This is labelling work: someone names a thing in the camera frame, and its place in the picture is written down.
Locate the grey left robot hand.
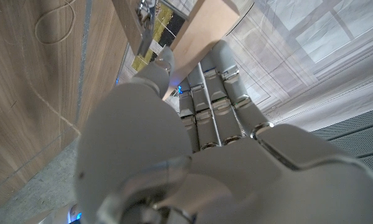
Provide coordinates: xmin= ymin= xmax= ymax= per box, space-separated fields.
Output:
xmin=75 ymin=40 xmax=373 ymax=224

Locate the jute twine strand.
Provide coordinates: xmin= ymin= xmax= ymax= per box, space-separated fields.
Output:
xmin=17 ymin=0 xmax=81 ymax=136

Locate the wooden stick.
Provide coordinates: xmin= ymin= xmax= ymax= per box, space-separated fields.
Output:
xmin=111 ymin=0 xmax=240 ymax=100

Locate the printed window backdrop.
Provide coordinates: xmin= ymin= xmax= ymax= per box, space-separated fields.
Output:
xmin=117 ymin=0 xmax=373 ymax=131

